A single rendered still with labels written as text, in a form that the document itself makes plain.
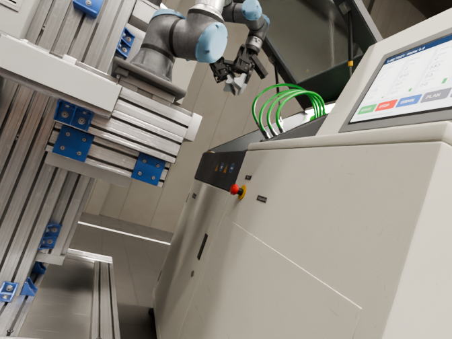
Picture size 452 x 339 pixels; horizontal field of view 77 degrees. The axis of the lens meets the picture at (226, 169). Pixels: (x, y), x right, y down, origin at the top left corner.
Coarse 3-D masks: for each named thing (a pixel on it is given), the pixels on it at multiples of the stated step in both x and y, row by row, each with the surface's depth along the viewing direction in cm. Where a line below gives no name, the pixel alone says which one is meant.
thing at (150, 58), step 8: (144, 48) 89; (152, 48) 88; (160, 48) 89; (136, 56) 89; (144, 56) 88; (152, 56) 88; (160, 56) 89; (168, 56) 91; (136, 64) 87; (144, 64) 87; (152, 64) 87; (160, 64) 89; (168, 64) 91; (152, 72) 87; (160, 72) 88; (168, 72) 92; (168, 80) 91
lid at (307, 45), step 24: (240, 0) 166; (264, 0) 153; (288, 0) 141; (312, 0) 130; (336, 0) 118; (360, 0) 114; (288, 24) 152; (312, 24) 139; (336, 24) 129; (360, 24) 118; (264, 48) 179; (288, 48) 165; (312, 48) 150; (336, 48) 138; (360, 48) 128; (288, 72) 178; (312, 72) 162; (336, 72) 146; (336, 96) 158
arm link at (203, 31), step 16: (208, 0) 84; (224, 0) 87; (192, 16) 84; (208, 16) 83; (176, 32) 86; (192, 32) 84; (208, 32) 82; (224, 32) 87; (176, 48) 89; (192, 48) 86; (208, 48) 84; (224, 48) 91
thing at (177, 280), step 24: (192, 192) 160; (216, 192) 120; (192, 216) 142; (216, 216) 110; (192, 240) 127; (168, 264) 153; (192, 264) 116; (168, 288) 137; (192, 288) 106; (168, 312) 123; (168, 336) 112
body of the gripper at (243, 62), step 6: (240, 48) 126; (246, 48) 125; (252, 48) 124; (240, 54) 126; (246, 54) 126; (252, 54) 126; (234, 60) 129; (240, 60) 124; (246, 60) 123; (234, 66) 127; (240, 66) 123; (246, 66) 124; (252, 66) 125; (234, 72) 129; (240, 72) 128; (246, 72) 125
